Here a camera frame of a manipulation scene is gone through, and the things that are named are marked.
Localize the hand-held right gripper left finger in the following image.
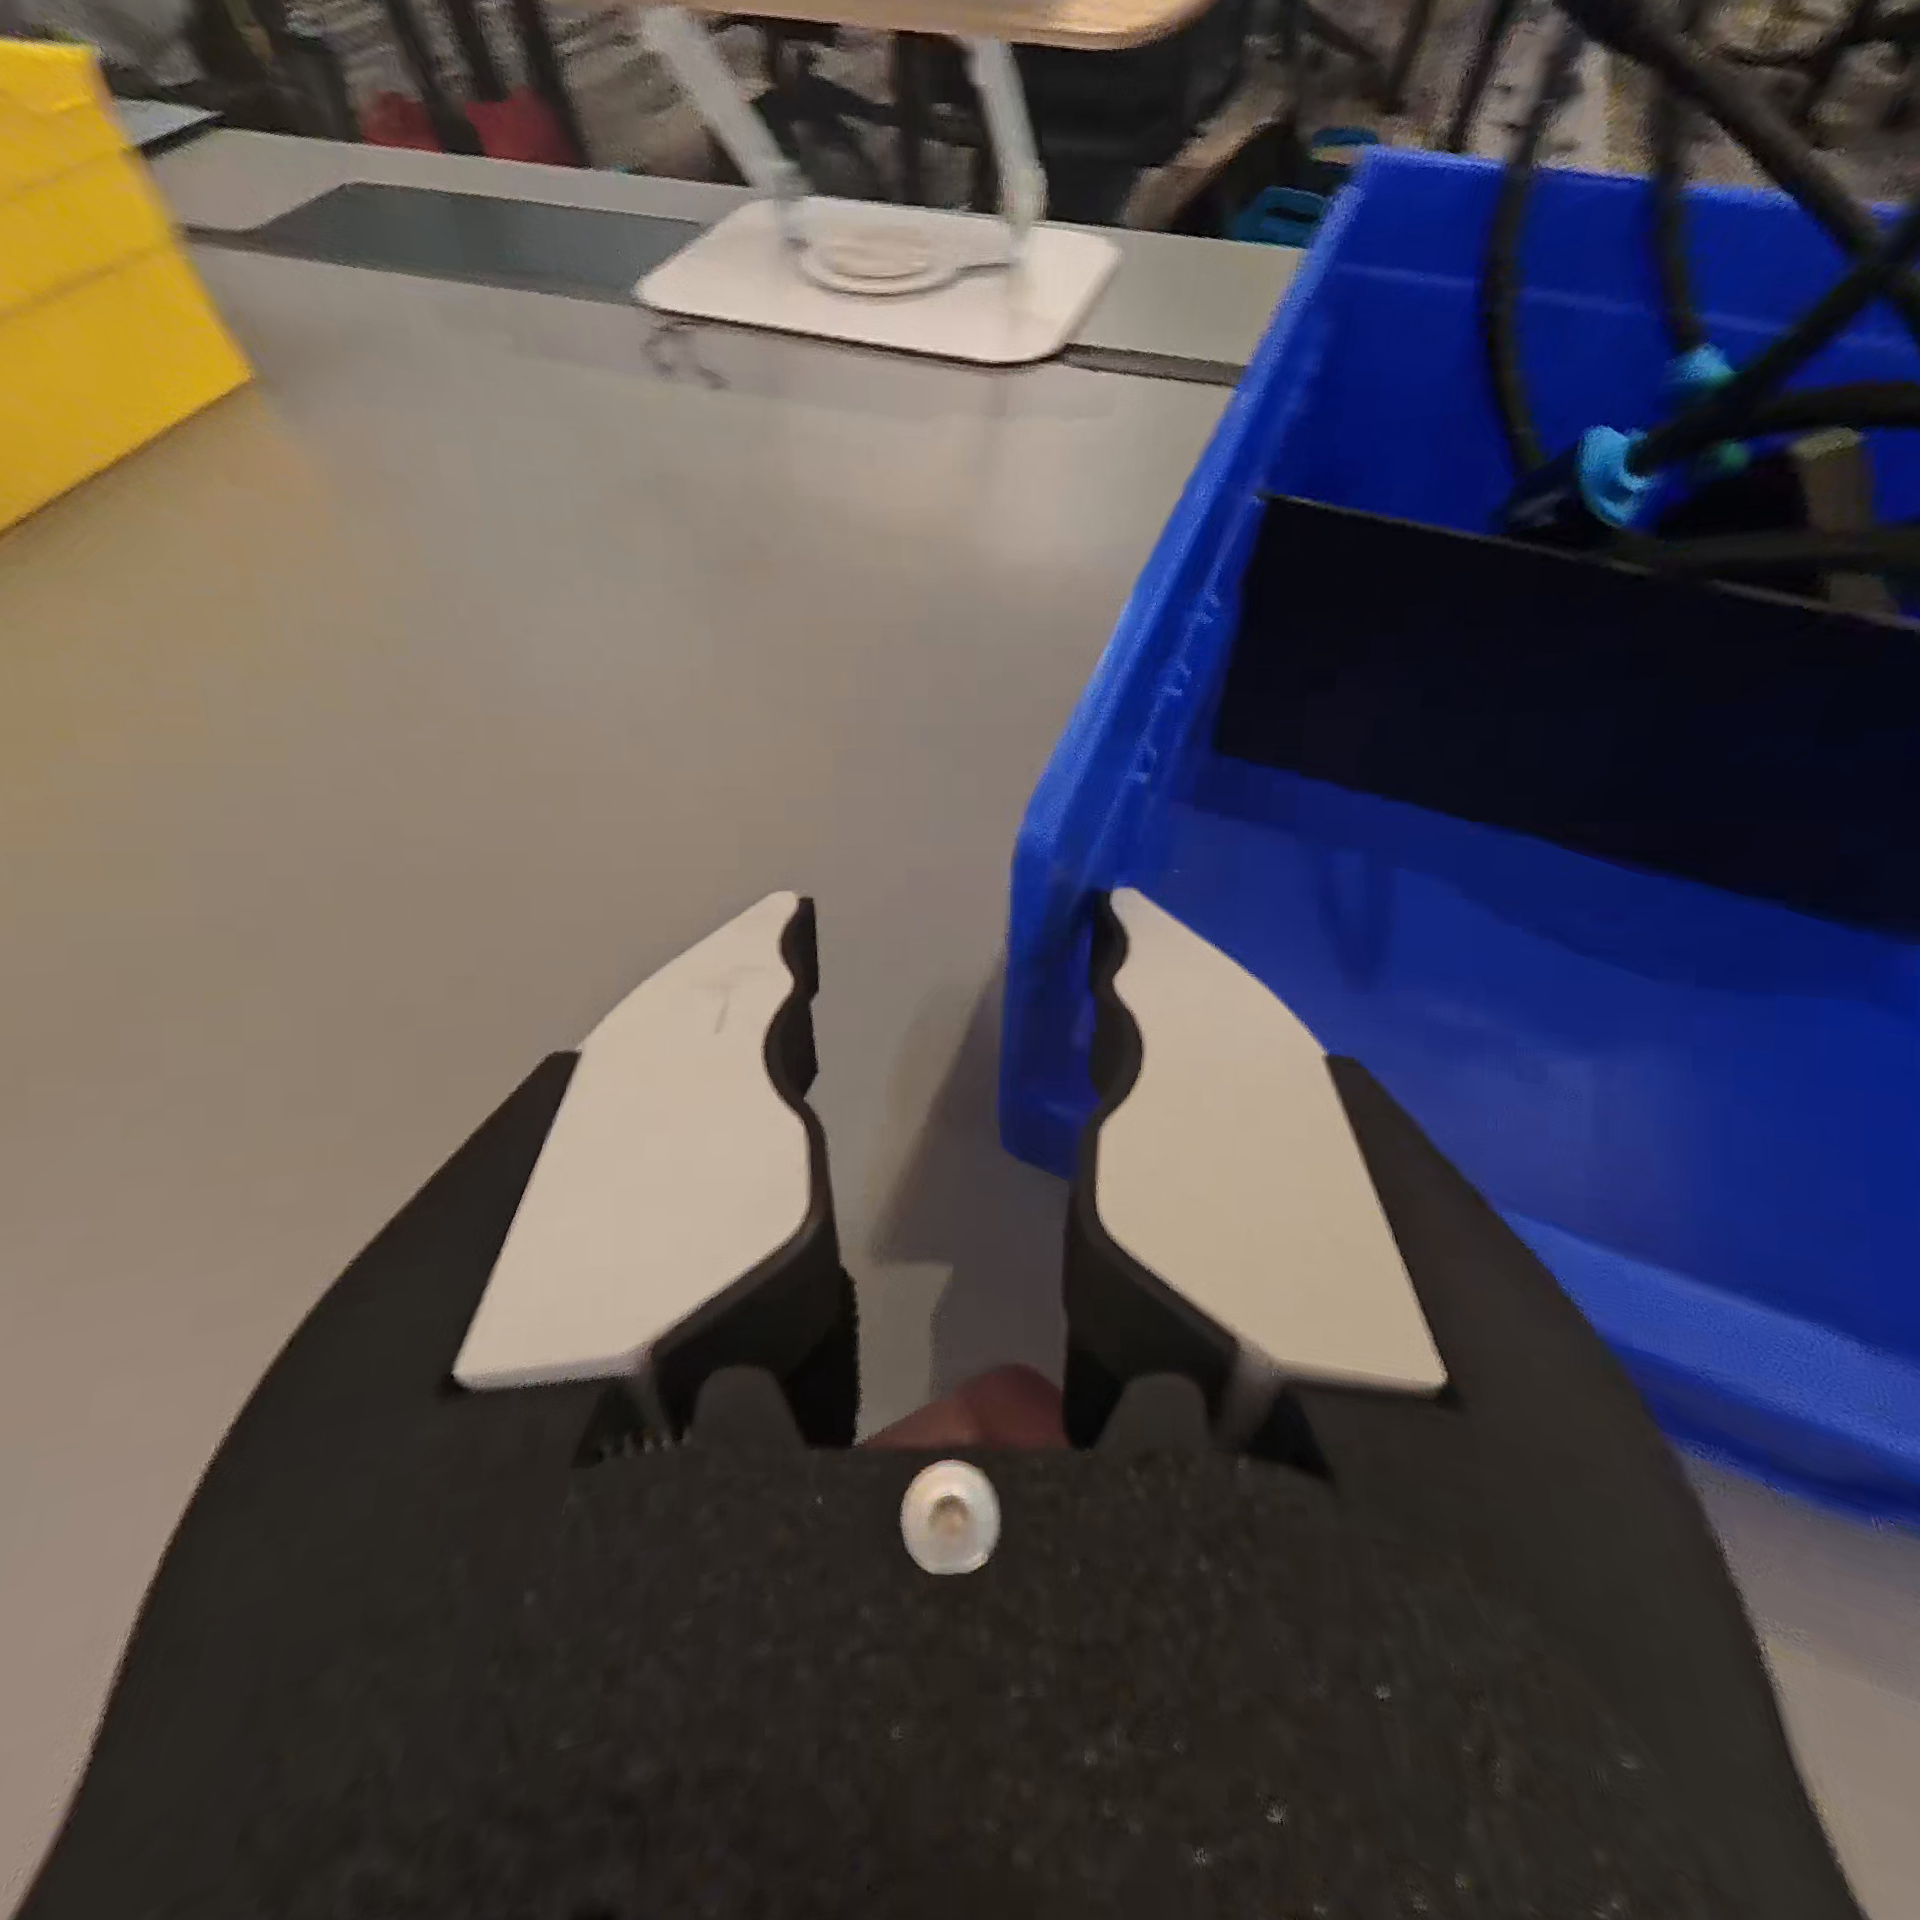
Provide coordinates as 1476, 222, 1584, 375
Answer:
452, 895, 859, 1452

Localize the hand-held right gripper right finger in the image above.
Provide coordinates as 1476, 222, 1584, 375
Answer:
1058, 891, 1448, 1465

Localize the blue plastic bin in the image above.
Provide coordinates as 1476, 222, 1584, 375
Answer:
1001, 146, 1920, 1490

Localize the yellow plastic bin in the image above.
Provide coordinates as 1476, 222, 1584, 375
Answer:
0, 42, 258, 536

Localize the grey desk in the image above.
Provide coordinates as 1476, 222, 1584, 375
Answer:
0, 129, 1920, 1861

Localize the black bin divider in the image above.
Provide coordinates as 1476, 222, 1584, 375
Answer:
1208, 493, 1920, 938

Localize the white panel base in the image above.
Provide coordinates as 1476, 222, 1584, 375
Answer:
629, 198, 1125, 366

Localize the blue bag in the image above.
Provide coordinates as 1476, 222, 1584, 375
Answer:
1228, 129, 1387, 242

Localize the red storage bin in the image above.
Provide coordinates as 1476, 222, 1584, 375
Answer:
360, 88, 581, 172

